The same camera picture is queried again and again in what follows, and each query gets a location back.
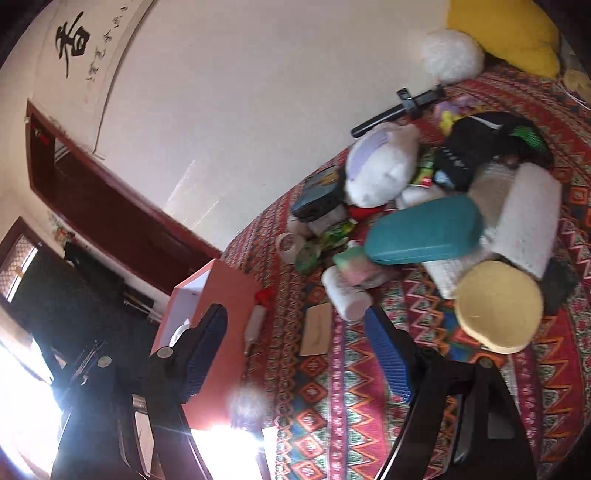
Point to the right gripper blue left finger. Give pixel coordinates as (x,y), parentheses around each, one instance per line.
(175,374)

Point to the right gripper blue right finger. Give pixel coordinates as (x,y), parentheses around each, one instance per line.
(411,371)

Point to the round yellow cushion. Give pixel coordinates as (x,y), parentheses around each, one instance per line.
(499,306)

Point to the teal glasses case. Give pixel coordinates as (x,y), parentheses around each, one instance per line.
(442,229)

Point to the white plush bear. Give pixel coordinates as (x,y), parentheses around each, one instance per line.
(381,164)

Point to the black and green glove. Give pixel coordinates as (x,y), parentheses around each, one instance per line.
(479,140)

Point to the white lotion bottle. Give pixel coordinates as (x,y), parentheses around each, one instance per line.
(350,302)

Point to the beige flat card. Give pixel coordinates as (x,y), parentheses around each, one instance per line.
(317,332)

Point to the red capped white tube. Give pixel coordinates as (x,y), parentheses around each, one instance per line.
(263,300)

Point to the orange storage box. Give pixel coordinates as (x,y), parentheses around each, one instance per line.
(215,283)

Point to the pink green soap pack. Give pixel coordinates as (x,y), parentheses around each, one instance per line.
(357,269)

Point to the roll of clear tape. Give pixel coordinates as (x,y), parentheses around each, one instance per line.
(288,245)

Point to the white knitted scarf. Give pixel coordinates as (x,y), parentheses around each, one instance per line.
(520,211)

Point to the black selfie stick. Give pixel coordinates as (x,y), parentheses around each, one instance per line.
(409,105)

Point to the white fluffy ball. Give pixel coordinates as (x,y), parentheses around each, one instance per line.
(451,56)

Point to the calligraphy scroll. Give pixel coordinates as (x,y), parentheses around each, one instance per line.
(78,61)

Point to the yellow pillow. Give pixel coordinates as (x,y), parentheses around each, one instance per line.
(518,32)

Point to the dark red door frame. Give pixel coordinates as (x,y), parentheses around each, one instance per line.
(111,216)

